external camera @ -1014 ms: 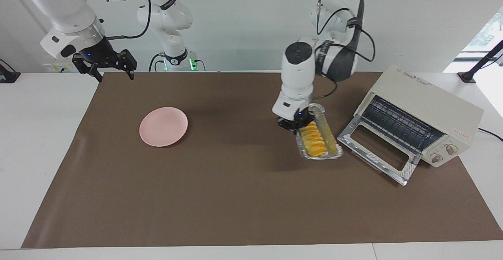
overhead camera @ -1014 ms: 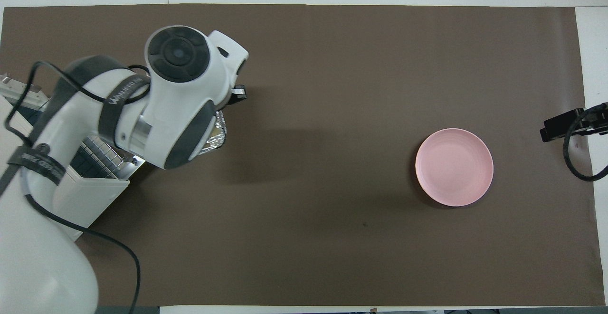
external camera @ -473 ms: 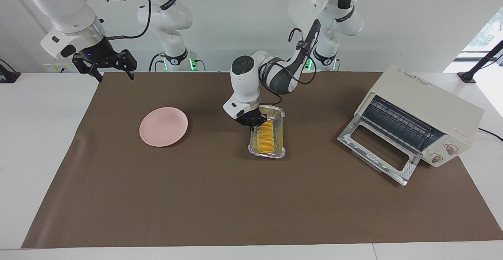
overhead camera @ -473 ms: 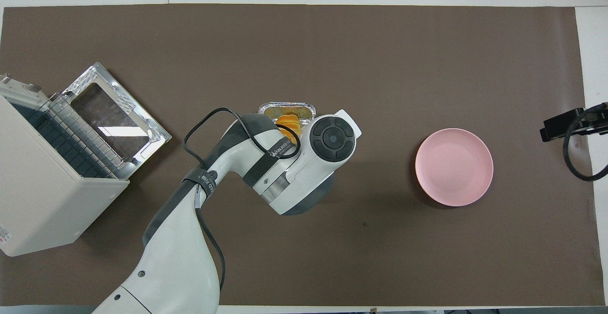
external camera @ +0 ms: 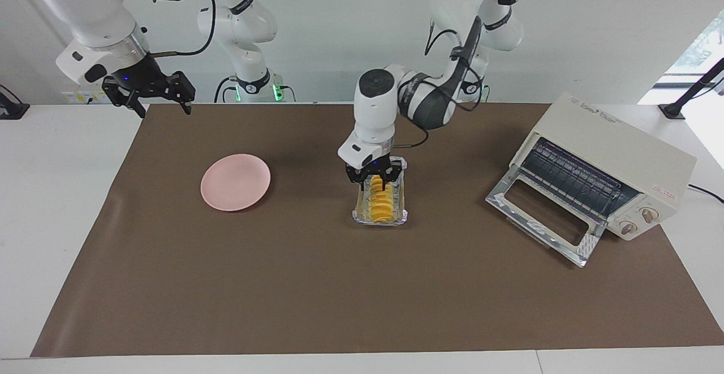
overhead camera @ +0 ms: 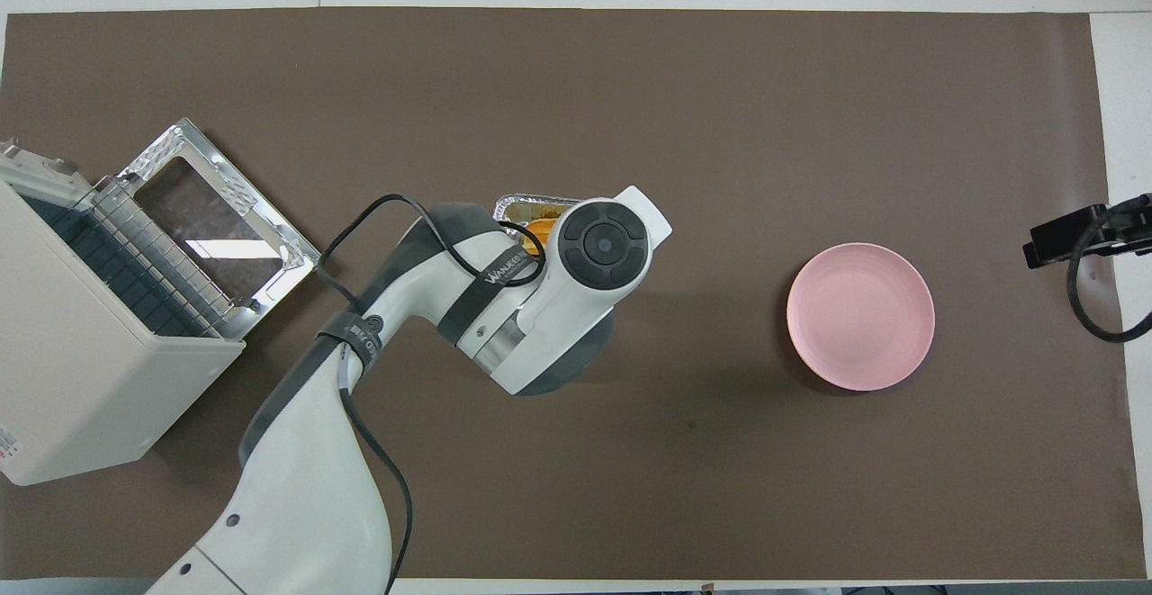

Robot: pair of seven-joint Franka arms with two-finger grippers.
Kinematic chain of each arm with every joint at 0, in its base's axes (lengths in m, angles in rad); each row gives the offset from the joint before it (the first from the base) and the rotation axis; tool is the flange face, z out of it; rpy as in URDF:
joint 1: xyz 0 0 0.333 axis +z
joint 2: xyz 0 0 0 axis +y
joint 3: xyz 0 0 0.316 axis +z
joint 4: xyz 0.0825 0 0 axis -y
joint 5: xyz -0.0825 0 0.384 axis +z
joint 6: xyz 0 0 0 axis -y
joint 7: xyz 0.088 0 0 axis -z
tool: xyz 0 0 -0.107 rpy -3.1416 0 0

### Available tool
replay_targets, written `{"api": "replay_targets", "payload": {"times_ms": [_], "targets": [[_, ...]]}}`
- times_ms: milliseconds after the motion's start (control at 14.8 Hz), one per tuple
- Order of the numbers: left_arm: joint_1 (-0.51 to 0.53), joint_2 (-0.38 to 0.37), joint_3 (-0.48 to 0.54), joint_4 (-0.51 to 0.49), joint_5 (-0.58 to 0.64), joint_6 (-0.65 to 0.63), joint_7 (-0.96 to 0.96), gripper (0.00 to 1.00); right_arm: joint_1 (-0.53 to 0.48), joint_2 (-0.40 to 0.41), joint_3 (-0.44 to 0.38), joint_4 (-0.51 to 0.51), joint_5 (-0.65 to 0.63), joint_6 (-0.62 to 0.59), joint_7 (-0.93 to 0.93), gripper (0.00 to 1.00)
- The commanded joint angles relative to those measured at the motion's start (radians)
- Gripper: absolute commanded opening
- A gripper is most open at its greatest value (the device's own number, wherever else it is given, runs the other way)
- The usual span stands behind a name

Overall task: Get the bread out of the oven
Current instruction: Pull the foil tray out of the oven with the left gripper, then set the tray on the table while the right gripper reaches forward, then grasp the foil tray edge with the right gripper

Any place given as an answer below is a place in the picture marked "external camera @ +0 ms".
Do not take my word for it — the aluminium foil tray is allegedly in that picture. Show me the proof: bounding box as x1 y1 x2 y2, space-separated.
352 157 409 226

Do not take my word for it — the cream toaster oven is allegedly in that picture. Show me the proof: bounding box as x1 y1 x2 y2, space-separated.
509 92 697 242

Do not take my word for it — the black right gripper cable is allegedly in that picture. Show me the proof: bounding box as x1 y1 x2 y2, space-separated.
148 0 219 58

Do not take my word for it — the white wall socket box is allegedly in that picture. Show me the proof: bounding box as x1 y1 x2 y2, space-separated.
61 90 114 105

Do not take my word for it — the golden sliced bread loaf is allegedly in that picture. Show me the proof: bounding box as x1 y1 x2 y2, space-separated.
367 175 397 223

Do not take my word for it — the long black pole stand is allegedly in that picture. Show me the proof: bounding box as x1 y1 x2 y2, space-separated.
659 57 724 120

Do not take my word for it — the metal oven rack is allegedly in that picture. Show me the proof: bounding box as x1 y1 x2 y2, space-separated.
520 138 630 212

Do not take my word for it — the black right arm base cable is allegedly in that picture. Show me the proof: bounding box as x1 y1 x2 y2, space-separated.
214 76 238 103

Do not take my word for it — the pink round plate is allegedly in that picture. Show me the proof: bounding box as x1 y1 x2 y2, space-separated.
200 154 271 212

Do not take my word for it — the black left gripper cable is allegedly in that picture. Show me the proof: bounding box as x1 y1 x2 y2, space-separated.
390 18 488 149

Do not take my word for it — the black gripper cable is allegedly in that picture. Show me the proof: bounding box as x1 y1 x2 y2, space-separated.
148 0 219 58
390 18 488 149

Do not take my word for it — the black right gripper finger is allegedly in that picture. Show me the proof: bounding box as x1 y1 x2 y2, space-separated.
102 78 147 118
167 71 196 115

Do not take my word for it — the black oven power cable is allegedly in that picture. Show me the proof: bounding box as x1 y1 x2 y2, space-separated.
687 184 724 204

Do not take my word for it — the short black clamp stand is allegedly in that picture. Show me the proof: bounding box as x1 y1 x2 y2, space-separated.
0 84 30 120

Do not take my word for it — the brown table mat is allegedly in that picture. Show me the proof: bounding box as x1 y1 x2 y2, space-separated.
31 102 724 358

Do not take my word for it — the glass oven door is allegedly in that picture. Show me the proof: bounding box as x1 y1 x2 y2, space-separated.
485 167 607 268

